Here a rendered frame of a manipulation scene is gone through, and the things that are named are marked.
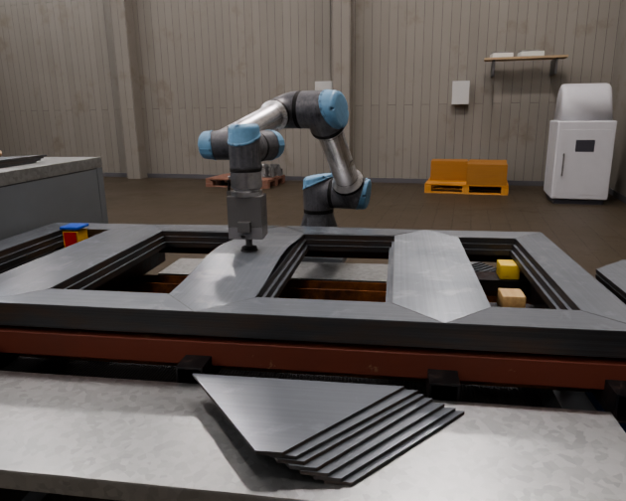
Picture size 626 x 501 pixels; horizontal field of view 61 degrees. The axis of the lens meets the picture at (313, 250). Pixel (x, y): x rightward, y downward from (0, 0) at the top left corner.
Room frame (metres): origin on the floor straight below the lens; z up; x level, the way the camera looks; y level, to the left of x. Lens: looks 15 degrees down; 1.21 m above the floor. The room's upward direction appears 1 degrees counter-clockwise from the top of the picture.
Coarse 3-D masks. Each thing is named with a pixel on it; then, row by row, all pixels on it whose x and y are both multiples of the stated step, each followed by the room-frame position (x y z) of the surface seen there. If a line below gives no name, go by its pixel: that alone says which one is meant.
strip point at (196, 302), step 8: (176, 296) 1.00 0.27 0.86; (184, 296) 1.00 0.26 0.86; (192, 296) 0.99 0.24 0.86; (200, 296) 0.99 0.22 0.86; (208, 296) 0.99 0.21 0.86; (216, 296) 0.99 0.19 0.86; (224, 296) 0.99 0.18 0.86; (232, 296) 0.99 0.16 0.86; (240, 296) 0.99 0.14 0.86; (184, 304) 0.95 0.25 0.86; (192, 304) 0.95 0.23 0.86; (200, 304) 0.95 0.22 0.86; (208, 304) 0.95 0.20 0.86; (216, 304) 0.95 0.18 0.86; (224, 304) 0.95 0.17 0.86
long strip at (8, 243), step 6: (42, 228) 1.68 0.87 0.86; (48, 228) 1.67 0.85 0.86; (54, 228) 1.67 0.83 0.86; (24, 234) 1.59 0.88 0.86; (30, 234) 1.59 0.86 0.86; (36, 234) 1.59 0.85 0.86; (42, 234) 1.59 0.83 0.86; (48, 234) 1.59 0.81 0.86; (6, 240) 1.51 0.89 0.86; (12, 240) 1.51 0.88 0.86; (18, 240) 1.51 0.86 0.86; (24, 240) 1.51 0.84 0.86; (30, 240) 1.51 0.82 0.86; (0, 246) 1.44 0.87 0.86; (6, 246) 1.44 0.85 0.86; (12, 246) 1.44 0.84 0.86
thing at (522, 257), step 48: (48, 240) 1.58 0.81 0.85; (192, 240) 1.59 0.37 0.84; (336, 240) 1.52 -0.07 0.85; (384, 240) 1.50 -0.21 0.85; (480, 240) 1.46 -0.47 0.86; (240, 336) 0.90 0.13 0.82; (288, 336) 0.89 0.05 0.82; (336, 336) 0.87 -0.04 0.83; (384, 336) 0.86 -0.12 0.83; (432, 336) 0.85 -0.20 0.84; (480, 336) 0.83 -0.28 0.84; (528, 336) 0.82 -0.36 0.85; (576, 336) 0.81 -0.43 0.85; (624, 336) 0.80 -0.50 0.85
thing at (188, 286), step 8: (184, 280) 1.09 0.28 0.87; (192, 280) 1.09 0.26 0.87; (200, 280) 1.09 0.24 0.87; (208, 280) 1.08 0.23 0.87; (216, 280) 1.08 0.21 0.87; (176, 288) 1.04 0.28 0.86; (184, 288) 1.04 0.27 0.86; (192, 288) 1.04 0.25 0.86; (200, 288) 1.04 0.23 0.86; (208, 288) 1.04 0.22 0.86; (216, 288) 1.04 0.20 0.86; (224, 288) 1.04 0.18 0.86; (232, 288) 1.03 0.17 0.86; (240, 288) 1.03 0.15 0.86; (248, 288) 1.03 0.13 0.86; (256, 288) 1.03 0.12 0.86; (248, 296) 0.99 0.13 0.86
